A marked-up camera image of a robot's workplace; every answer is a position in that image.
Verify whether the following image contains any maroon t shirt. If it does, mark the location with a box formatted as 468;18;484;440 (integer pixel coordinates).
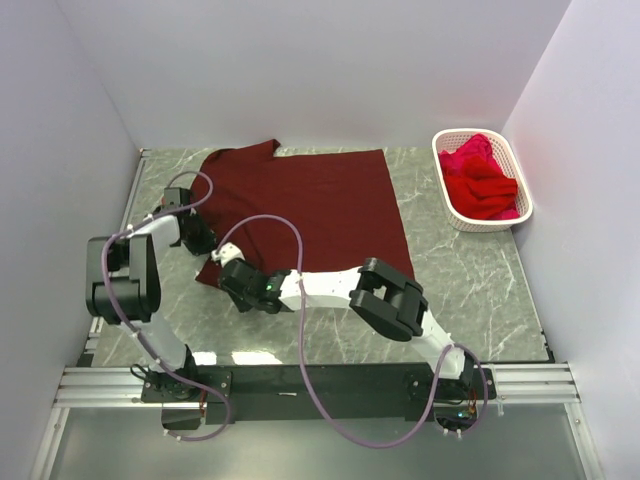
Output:
191;140;414;277

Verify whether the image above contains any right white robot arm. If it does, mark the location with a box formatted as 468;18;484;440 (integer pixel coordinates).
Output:
219;258;475;393

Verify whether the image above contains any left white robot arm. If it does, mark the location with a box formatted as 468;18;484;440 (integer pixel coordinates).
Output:
85;187;217;400

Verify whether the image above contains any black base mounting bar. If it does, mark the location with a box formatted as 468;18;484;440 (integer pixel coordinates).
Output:
129;363;497;431

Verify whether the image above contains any pink t shirt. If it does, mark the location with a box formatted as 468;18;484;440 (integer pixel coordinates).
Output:
438;132;520;221

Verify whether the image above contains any white plastic laundry basket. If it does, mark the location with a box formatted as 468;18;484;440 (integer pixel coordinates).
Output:
432;128;533;233

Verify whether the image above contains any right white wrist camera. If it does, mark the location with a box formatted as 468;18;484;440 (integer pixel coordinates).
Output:
210;242;245;268

